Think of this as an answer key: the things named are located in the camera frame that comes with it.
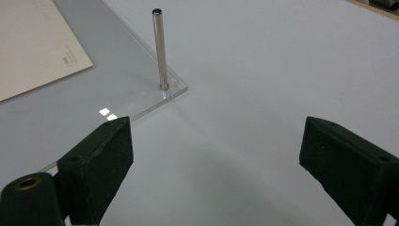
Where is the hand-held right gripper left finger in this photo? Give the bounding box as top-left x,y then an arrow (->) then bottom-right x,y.
53,116 -> 135,226

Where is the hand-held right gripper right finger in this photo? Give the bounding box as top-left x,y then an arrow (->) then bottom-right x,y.
298,116 -> 399,226

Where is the clear acrylic base sheet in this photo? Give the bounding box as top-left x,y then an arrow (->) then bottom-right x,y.
0,0 -> 189,173

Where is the picture print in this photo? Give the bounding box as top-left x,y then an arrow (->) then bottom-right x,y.
0,0 -> 94,103

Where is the white table cover board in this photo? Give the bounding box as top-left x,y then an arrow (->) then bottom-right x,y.
0,0 -> 399,226

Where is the wooden table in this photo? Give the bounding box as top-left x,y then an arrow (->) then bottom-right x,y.
344,0 -> 399,22

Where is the silver metal post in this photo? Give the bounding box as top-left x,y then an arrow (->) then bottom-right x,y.
152,8 -> 170,92

